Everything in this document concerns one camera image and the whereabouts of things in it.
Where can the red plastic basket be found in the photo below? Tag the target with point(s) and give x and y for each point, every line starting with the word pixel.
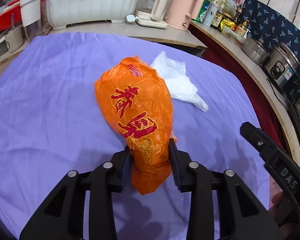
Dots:
pixel 5 16

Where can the white cup holder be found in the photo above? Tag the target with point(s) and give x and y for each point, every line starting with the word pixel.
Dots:
pixel 31 18

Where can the white crumpled tissue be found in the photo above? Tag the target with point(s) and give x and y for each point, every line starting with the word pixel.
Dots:
pixel 178 83

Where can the purple tablecloth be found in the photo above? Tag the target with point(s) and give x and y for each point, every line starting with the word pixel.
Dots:
pixel 50 122

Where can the dark sauce bottle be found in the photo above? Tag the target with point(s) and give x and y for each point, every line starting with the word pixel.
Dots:
pixel 218 16

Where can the silver rice cooker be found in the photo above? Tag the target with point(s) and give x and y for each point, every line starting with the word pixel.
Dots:
pixel 281 65

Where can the small steel lidded pot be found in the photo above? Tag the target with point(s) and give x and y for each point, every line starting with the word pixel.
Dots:
pixel 255 50

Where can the plastic dish drainer box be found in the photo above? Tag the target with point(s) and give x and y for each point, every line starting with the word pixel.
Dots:
pixel 61 13

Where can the pink electric kettle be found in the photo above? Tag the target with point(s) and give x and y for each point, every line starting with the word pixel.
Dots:
pixel 181 12

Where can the yellow oil bottle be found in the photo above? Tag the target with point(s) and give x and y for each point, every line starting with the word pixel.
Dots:
pixel 241 29

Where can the blue patterned cloth backdrop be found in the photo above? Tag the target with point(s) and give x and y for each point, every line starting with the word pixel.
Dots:
pixel 272 27

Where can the white glass kettle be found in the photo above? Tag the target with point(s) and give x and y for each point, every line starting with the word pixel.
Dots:
pixel 150 13

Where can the green tin can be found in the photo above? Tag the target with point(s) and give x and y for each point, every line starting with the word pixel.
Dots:
pixel 203 10

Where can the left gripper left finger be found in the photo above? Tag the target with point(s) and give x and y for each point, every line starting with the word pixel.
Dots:
pixel 61 214

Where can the orange printed plastic bag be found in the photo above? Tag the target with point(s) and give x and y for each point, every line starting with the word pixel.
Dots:
pixel 135 102

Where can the white box on shelf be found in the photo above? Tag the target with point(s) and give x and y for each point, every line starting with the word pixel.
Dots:
pixel 230 7

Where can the white slim bottle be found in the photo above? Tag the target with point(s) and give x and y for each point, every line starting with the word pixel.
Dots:
pixel 210 15

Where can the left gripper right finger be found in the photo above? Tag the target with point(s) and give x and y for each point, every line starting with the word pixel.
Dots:
pixel 221 195

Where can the yellow labelled jar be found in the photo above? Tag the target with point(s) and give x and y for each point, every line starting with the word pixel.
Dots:
pixel 226 21

